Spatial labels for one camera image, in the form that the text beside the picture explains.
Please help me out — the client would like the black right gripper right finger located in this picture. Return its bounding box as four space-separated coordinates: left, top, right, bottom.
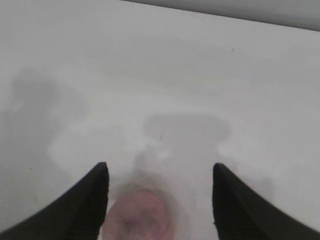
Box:
211 162 320 240

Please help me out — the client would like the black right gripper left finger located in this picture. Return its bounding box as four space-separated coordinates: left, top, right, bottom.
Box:
0 161 110 240

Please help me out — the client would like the pink peach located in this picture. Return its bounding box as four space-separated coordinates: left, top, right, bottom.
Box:
101 188 174 240

